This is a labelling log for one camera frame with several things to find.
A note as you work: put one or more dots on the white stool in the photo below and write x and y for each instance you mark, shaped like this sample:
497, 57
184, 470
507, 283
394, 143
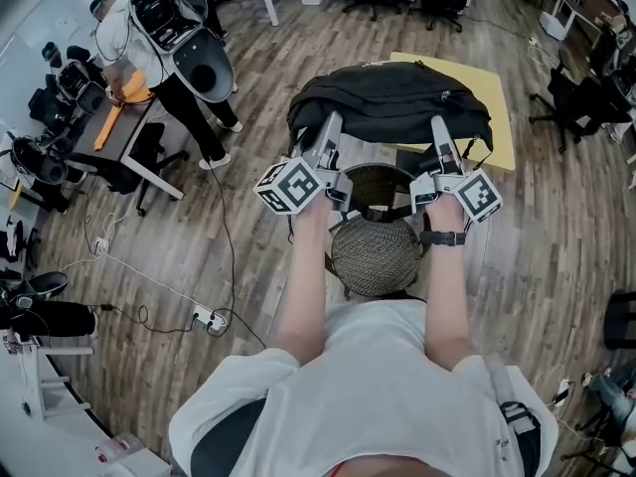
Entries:
35, 380

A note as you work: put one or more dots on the white power strip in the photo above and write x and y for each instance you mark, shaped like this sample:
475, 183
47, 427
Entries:
561, 393
203, 313

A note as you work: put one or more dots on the black stool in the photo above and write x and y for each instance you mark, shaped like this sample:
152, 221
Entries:
621, 321

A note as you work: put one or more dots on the orange cloth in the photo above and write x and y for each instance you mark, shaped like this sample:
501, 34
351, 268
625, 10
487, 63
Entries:
131, 87

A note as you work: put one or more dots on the person's right forearm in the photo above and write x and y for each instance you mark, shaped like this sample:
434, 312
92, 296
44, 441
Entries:
447, 306

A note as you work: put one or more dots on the white t-shirt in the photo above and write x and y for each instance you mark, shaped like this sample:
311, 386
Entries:
377, 395

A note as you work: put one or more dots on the black wristwatch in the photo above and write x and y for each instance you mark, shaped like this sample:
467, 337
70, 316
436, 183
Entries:
442, 238

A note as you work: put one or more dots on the yellow square table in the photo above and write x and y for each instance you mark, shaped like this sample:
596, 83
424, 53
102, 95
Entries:
497, 117

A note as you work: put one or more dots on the small white power adapter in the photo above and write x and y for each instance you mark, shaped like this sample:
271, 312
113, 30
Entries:
102, 245

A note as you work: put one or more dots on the person's right hand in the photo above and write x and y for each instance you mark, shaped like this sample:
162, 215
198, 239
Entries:
444, 216

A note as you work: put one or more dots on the black bag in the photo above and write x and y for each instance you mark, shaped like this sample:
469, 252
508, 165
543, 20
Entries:
45, 112

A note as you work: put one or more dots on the white side table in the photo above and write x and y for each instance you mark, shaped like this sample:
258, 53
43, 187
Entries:
554, 25

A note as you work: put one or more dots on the brown wicker chair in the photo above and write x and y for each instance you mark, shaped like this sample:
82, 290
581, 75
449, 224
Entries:
375, 256

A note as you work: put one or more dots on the person's left hand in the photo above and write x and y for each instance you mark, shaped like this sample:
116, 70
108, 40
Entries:
315, 219

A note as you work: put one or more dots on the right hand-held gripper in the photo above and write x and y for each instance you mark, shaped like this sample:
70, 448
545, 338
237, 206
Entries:
477, 192

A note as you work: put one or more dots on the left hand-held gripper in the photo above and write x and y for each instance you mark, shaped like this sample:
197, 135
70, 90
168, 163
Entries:
298, 187

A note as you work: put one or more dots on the person's left forearm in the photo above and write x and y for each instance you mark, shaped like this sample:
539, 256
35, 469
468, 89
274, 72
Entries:
303, 296

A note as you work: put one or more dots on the black backpack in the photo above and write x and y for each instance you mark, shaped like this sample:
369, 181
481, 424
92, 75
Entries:
392, 97

